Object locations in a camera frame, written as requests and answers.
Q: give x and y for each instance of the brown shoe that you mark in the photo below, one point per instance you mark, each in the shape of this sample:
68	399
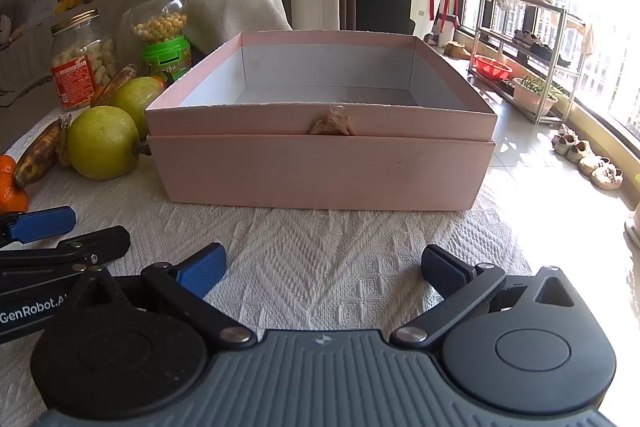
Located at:
457	51

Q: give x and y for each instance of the dark shoe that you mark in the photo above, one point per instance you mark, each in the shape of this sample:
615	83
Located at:
527	39

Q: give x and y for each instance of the white tote bag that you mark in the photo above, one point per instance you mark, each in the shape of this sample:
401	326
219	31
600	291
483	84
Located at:
427	12

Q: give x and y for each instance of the white armrest cover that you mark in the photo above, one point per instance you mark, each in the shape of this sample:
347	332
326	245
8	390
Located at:
235	7

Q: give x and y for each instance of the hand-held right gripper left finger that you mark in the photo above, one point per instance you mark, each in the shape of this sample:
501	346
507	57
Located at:
200	272

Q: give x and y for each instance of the yellow soft toy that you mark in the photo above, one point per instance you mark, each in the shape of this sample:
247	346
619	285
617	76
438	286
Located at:
70	3

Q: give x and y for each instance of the small white plush toy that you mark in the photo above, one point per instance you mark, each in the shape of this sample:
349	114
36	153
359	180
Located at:
4	28

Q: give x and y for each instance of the pink cardboard box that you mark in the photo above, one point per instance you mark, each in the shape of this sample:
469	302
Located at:
320	172

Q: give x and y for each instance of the glass jar with gold lid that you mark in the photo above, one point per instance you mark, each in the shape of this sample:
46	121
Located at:
75	57

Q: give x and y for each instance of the potted plant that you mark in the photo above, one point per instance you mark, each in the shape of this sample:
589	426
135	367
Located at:
532	99

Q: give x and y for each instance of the white container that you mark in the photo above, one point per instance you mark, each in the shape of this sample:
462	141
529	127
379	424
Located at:
634	227

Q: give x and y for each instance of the red plastic basin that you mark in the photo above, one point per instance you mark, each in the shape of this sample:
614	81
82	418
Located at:
492	68

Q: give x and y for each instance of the green candy dispenser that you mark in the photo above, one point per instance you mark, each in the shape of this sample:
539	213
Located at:
165	57

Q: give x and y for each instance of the green pear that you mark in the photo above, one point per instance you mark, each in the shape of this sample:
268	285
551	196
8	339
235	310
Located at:
100	142
135	99

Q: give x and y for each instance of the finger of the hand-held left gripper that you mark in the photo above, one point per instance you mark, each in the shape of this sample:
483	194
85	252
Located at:
65	247
42	224

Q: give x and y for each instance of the metal shoe rack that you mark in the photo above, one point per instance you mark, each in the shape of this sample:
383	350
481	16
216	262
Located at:
553	57

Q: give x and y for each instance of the white paper envelope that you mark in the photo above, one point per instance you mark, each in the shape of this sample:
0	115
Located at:
42	4

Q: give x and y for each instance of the black window frame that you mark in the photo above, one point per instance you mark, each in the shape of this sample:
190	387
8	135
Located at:
615	127

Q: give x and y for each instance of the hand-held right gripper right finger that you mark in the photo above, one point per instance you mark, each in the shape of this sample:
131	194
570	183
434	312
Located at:
442	274

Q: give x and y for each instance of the beige shoe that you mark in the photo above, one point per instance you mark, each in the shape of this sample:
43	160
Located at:
594	165
562	143
607	178
582	151

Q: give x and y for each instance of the white textured tablecloth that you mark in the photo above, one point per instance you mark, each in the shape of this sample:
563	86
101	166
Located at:
310	247

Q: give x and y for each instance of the brown spotted banana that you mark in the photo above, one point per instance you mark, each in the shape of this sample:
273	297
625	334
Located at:
37	157
114	84

